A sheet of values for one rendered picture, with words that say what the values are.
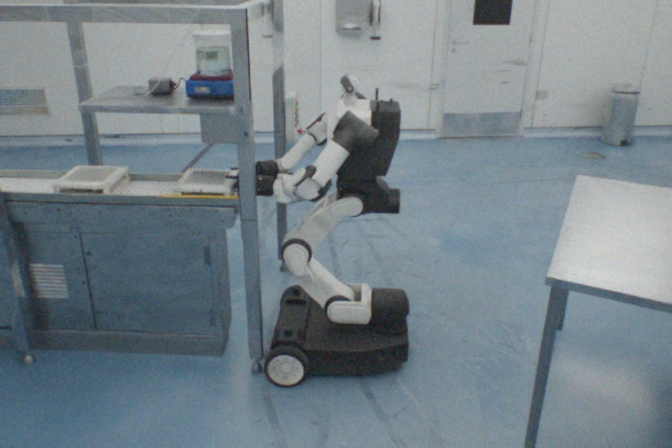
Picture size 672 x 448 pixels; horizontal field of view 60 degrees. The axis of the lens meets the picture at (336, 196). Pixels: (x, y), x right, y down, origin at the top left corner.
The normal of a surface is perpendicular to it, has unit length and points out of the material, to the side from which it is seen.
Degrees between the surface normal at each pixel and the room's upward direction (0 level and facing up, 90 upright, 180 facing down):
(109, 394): 0
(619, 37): 90
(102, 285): 90
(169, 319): 90
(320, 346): 0
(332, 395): 0
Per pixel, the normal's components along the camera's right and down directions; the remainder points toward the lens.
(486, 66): 0.10, 0.37
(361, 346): 0.01, -0.93
